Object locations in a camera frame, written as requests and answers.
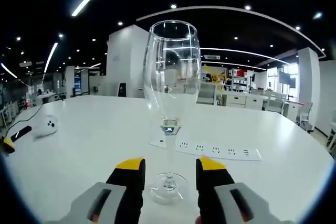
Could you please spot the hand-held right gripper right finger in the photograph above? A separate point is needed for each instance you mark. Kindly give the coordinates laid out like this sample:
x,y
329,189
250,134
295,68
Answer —
x,y
212,179

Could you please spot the yellow frame structure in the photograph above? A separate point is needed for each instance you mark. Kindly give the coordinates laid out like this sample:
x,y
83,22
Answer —
x,y
216,77

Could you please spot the clear stemmed glass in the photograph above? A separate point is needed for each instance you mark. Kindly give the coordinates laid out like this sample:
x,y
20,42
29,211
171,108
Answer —
x,y
170,98

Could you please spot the wide white pillar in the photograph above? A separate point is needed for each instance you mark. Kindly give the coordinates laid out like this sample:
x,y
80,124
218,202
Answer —
x,y
126,61

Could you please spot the white table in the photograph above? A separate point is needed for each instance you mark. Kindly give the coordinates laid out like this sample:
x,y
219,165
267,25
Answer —
x,y
92,134

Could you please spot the narrow white pillar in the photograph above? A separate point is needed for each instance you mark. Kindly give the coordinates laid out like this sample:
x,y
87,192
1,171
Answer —
x,y
308,82

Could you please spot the white table power strip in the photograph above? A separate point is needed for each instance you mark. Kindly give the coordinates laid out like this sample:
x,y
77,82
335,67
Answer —
x,y
223,151

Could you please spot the person's right hand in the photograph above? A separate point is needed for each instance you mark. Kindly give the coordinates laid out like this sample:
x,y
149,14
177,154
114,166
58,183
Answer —
x,y
199,220

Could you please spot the blue standing banner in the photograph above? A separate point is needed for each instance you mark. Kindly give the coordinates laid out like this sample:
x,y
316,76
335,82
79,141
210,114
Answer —
x,y
77,85

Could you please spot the ceiling air vent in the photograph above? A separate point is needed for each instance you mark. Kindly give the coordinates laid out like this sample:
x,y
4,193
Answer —
x,y
212,57

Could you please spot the white office chair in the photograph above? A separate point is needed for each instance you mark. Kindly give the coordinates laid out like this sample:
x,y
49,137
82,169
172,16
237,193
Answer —
x,y
305,116

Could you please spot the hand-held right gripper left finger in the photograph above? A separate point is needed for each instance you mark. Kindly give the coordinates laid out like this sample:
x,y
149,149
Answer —
x,y
131,179

